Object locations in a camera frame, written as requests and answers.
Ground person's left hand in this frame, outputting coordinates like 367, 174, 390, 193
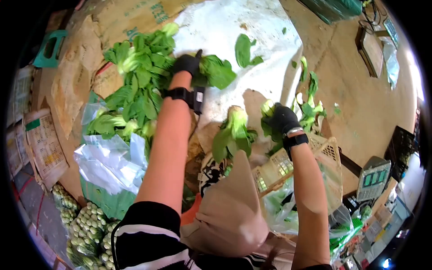
173, 49, 204, 77

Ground person's right hand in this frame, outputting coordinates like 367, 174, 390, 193
261, 103, 302, 136

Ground person's right fingers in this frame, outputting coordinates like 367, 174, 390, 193
261, 103, 283, 128

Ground small bok choy head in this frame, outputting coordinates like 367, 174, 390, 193
260, 99, 283, 143

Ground large leafy bok choy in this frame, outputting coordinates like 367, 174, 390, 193
192, 55, 237, 90

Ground black wrist band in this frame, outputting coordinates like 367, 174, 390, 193
163, 86, 206, 115
282, 134, 310, 160

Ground heap of trimmed leaves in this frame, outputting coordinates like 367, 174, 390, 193
291, 56, 327, 133

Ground bok choy with pale stem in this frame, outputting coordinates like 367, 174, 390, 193
211, 105, 258, 163

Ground white woven sheet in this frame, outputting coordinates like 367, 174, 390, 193
173, 0, 303, 129

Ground loose green leaf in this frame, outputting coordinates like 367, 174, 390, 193
235, 33, 264, 68

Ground beige plastic basket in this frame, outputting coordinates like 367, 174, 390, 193
251, 133, 342, 198

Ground large clear plastic bag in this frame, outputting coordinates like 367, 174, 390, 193
263, 159, 353, 238

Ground person's legs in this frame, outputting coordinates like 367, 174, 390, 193
180, 150, 270, 258

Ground flat platform scale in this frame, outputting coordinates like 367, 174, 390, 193
354, 25, 385, 79

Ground grey digital weighing scale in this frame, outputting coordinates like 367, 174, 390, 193
356, 155, 392, 203

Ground green plastic crate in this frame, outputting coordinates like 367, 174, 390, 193
299, 0, 364, 25

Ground brown cardboard sheets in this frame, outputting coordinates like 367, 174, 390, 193
33, 0, 206, 200

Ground orange plastic stool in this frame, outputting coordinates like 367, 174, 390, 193
180, 193, 204, 227

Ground crumpled clear plastic bag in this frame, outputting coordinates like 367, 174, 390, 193
381, 36, 401, 90

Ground black plastic crate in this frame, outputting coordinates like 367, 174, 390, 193
384, 125, 416, 183

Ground stack of clear plastic bags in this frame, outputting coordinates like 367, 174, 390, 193
74, 133, 149, 196

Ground green plastic stool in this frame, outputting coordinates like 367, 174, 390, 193
32, 29, 69, 68

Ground person's body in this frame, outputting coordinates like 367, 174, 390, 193
111, 201, 333, 270

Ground stack of woven flat baskets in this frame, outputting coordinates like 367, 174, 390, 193
6, 65, 70, 190

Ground pile of bagged bok choy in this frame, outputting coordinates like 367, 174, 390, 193
52, 184, 121, 270

